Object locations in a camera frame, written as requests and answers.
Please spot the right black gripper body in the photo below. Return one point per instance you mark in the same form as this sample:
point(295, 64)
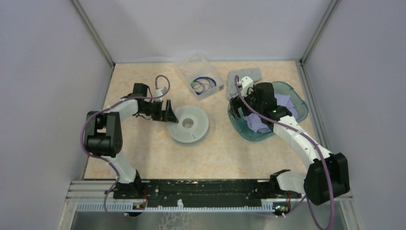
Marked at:
point(237, 102)

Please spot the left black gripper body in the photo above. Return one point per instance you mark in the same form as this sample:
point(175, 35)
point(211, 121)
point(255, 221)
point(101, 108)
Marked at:
point(157, 113)

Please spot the white perforated cable spool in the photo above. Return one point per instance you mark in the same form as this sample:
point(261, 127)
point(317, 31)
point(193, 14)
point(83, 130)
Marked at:
point(192, 127)

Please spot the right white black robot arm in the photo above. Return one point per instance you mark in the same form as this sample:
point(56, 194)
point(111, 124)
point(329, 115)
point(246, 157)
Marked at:
point(327, 173)

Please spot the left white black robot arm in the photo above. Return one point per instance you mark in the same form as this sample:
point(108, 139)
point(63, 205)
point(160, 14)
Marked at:
point(102, 132)

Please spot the teal plastic basin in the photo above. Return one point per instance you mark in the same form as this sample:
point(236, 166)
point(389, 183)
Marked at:
point(279, 87)

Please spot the lavender cloth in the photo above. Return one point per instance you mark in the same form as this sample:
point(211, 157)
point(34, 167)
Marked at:
point(254, 121)

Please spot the grey towel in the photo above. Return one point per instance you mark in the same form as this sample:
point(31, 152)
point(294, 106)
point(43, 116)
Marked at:
point(254, 73)

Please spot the clear plastic container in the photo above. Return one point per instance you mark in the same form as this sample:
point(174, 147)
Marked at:
point(200, 76)

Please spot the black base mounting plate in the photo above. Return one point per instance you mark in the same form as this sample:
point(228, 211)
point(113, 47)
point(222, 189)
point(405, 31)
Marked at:
point(201, 193)

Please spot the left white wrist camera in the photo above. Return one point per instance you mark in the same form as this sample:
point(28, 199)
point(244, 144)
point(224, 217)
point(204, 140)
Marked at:
point(160, 93)

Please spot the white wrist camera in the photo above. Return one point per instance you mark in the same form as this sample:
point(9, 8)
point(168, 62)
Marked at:
point(160, 93)
point(246, 85)

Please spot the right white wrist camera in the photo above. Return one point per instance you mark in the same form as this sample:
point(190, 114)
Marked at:
point(246, 85)

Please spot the aluminium frame rail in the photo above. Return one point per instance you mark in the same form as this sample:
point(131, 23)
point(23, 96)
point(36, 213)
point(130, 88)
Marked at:
point(88, 188)

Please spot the white slotted cable duct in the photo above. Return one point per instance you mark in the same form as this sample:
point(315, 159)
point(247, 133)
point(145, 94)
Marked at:
point(128, 206)

